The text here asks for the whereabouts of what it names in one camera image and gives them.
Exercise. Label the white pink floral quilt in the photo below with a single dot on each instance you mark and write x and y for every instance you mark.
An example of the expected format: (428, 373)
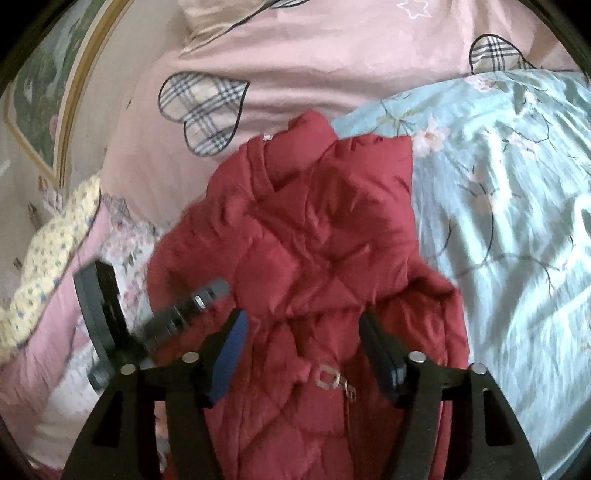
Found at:
(127, 246)

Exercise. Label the pink heart-pattern duvet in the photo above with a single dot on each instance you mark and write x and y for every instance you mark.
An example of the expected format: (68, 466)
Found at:
(154, 123)

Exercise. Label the gold framed picture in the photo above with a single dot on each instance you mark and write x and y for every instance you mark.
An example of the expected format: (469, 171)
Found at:
(44, 96)

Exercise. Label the red quilted puffer coat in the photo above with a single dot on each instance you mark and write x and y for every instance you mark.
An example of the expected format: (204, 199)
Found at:
(308, 229)

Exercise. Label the light blue floral bed sheet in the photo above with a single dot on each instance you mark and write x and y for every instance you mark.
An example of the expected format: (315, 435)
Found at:
(501, 193)

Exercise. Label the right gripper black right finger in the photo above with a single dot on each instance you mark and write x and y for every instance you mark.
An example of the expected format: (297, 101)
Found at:
(486, 440)

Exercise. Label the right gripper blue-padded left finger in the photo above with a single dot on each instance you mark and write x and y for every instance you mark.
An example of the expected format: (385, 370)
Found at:
(118, 440)

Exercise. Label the yellow floral pillow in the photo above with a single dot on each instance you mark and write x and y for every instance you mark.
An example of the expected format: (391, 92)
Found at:
(45, 263)

